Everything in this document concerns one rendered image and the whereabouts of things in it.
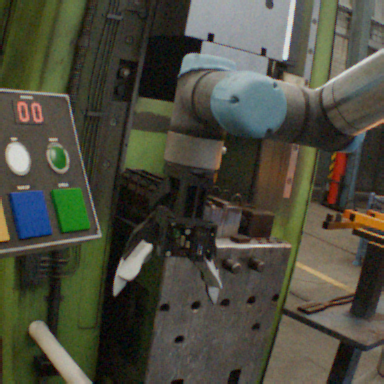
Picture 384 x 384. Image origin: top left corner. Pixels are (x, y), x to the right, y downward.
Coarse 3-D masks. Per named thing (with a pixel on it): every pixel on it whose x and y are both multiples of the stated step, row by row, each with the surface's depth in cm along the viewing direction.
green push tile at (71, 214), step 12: (60, 192) 93; (72, 192) 96; (60, 204) 92; (72, 204) 95; (60, 216) 91; (72, 216) 94; (84, 216) 96; (60, 228) 91; (72, 228) 93; (84, 228) 96
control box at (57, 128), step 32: (0, 96) 87; (32, 96) 94; (64, 96) 102; (0, 128) 85; (32, 128) 92; (64, 128) 99; (0, 160) 84; (32, 160) 90; (0, 192) 82; (96, 224) 100; (0, 256) 82
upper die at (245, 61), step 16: (160, 48) 134; (176, 48) 128; (192, 48) 123; (208, 48) 121; (224, 48) 124; (144, 64) 140; (160, 64) 134; (176, 64) 128; (240, 64) 127; (256, 64) 130; (176, 80) 143
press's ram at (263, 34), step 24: (168, 0) 124; (192, 0) 116; (216, 0) 119; (240, 0) 123; (264, 0) 127; (288, 0) 131; (168, 24) 123; (192, 24) 117; (216, 24) 121; (240, 24) 124; (264, 24) 128; (240, 48) 126; (264, 48) 131
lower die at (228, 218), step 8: (128, 168) 164; (136, 168) 165; (128, 176) 155; (144, 176) 156; (160, 176) 158; (144, 184) 146; (120, 192) 146; (128, 192) 143; (152, 192) 142; (120, 200) 146; (128, 200) 142; (136, 200) 139; (224, 200) 143; (136, 208) 139; (144, 208) 136; (208, 208) 132; (224, 208) 134; (232, 208) 136; (240, 208) 137; (208, 216) 132; (216, 216) 133; (224, 216) 135; (232, 216) 136; (240, 216) 138; (224, 224) 135; (232, 224) 137; (224, 232) 136; (232, 232) 137
